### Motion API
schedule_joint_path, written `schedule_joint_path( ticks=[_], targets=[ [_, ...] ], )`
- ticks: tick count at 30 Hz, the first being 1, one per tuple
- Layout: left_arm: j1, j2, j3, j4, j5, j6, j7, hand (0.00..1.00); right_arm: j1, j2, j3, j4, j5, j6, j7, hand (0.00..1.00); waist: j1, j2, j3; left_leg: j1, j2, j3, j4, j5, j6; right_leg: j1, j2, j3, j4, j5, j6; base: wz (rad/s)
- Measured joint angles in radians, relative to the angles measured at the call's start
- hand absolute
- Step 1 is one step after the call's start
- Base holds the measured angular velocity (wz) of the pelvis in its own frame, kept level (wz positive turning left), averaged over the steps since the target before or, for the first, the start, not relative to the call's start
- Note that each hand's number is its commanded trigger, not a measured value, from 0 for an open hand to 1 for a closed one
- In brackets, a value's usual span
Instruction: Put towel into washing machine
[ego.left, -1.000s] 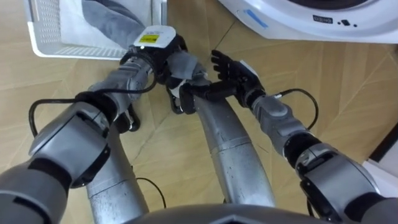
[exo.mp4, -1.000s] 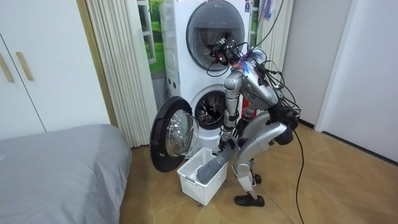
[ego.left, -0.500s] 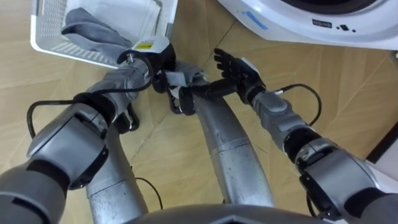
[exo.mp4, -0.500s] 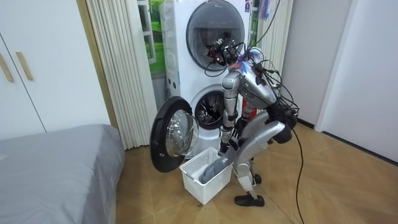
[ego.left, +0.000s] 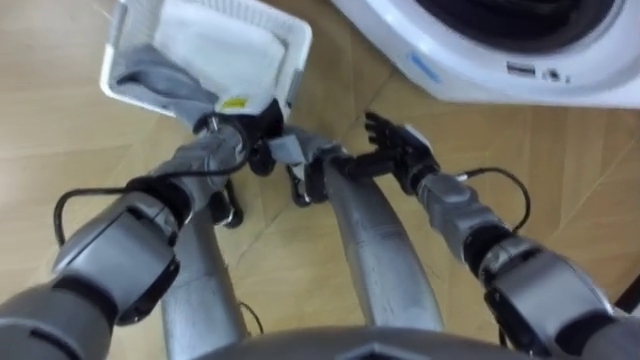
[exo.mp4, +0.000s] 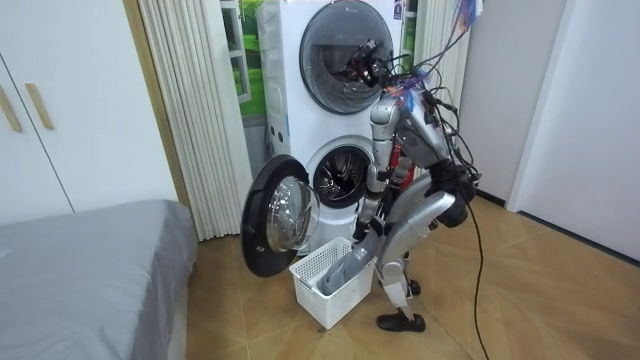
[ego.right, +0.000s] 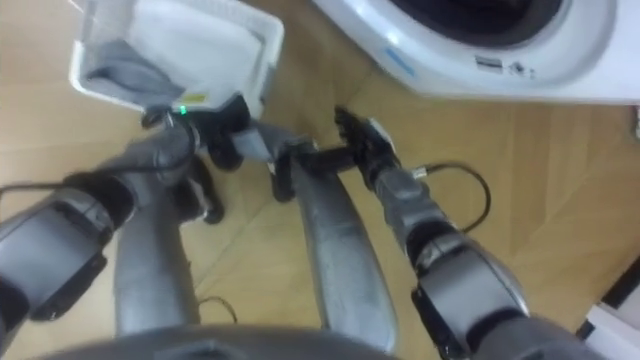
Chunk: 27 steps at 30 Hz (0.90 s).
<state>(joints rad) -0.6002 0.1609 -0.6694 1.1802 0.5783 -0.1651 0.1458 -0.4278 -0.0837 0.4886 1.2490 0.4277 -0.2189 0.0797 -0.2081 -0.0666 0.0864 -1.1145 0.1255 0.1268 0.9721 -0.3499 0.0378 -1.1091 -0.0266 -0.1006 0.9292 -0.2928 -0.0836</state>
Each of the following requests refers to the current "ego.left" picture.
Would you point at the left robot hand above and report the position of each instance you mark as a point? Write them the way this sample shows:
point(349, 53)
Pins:
point(260, 122)

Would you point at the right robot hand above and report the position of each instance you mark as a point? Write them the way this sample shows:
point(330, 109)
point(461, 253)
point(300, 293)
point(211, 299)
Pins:
point(405, 150)

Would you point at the grey cloth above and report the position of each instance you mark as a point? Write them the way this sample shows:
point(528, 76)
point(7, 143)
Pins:
point(165, 82)

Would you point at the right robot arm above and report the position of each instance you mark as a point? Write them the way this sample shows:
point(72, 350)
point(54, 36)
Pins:
point(540, 290)

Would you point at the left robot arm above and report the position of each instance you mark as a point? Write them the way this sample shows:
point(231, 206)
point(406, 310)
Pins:
point(115, 260)

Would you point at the white cloth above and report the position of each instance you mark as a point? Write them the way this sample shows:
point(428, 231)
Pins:
point(225, 50)

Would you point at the white laundry basket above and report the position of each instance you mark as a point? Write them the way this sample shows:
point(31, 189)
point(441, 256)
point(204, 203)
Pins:
point(300, 35)

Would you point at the robot legs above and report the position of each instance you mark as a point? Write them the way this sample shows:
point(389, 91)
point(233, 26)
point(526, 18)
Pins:
point(380, 260)

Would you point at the white washing machine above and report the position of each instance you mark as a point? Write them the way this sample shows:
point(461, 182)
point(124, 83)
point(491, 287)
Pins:
point(480, 60)

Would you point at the robot body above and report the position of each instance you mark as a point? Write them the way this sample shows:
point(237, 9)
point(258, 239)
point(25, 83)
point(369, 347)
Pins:
point(370, 345)

